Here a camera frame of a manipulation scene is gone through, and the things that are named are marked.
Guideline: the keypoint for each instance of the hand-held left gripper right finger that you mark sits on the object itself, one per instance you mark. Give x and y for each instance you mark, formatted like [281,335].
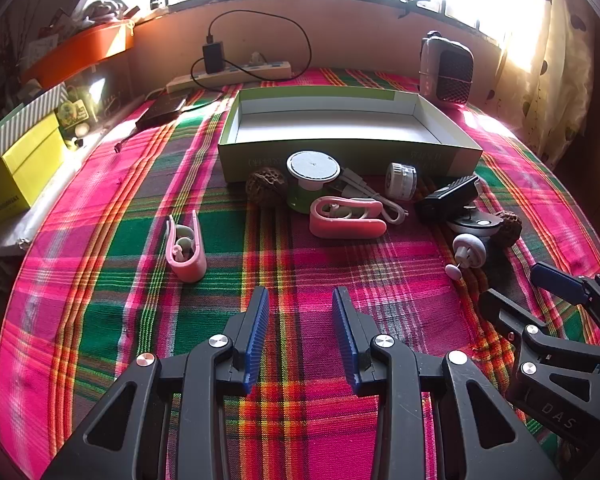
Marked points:
[345,340]

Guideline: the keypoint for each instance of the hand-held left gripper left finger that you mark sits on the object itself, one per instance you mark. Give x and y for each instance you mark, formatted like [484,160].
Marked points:
[257,340]

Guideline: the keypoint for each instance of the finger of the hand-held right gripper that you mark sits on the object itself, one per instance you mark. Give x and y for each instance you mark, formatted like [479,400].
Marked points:
[500,310]
[555,279]

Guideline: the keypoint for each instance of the small white oval cap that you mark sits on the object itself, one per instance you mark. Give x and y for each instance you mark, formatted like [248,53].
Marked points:
[453,271]

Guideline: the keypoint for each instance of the brown walnut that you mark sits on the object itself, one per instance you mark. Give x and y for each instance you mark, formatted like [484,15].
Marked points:
[507,227]
[262,187]

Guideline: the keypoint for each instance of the white mushroom-shaped knob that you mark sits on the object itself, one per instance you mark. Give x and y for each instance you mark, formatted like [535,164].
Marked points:
[467,247]

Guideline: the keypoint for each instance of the black round disc holder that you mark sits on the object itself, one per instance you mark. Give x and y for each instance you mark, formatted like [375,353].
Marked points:
[472,220]

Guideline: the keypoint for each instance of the light pink clip case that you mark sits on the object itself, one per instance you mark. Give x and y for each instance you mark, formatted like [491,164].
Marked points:
[190,267]

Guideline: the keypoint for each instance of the deep pink clip case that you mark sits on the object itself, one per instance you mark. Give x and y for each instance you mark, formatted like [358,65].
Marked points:
[345,230]

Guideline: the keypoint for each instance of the black bike light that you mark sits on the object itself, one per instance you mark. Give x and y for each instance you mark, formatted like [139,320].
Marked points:
[445,200]

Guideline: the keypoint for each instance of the small white jar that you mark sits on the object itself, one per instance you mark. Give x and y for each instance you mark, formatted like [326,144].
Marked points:
[400,182]

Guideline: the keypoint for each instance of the green round container white lid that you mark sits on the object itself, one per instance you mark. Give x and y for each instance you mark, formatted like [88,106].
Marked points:
[312,167]

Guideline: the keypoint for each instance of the green cardboard box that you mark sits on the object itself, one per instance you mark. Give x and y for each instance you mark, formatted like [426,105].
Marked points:
[370,152]

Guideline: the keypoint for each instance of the pink green plaid blanket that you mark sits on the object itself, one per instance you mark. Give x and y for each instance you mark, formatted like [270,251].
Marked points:
[130,310]

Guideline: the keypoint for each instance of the cream dotted curtain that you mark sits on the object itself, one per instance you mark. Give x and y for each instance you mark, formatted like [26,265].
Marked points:
[555,85]

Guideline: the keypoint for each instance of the grey mesh-front speaker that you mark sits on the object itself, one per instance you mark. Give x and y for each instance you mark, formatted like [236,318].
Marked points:
[450,77]

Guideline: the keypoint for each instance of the black smartphone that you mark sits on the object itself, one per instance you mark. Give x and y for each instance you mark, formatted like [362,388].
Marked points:
[162,109]

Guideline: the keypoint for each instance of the white power strip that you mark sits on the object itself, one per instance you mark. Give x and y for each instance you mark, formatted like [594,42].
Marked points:
[260,71]

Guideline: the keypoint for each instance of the white plug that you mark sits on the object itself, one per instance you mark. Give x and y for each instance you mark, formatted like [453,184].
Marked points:
[254,58]

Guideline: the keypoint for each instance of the black charger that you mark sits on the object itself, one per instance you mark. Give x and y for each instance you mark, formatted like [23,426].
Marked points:
[213,57]

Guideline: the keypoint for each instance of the yellow box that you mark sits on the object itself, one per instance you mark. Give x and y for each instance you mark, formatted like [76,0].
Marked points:
[20,175]

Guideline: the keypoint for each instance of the dark glass case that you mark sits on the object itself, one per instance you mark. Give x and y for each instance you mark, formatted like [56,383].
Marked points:
[105,90]

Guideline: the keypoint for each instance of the green round badge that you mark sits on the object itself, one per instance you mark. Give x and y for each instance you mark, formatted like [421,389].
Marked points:
[73,111]

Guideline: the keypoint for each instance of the striped box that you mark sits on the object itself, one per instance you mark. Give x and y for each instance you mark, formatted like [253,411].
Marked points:
[15,125]

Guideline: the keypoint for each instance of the orange tray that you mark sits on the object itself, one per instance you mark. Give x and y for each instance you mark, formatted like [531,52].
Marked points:
[80,52]

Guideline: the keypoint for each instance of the white plastic bags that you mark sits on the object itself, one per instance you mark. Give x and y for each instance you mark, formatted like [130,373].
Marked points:
[95,5]

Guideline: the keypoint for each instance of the dried branches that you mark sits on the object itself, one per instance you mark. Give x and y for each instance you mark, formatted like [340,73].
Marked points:
[10,45]

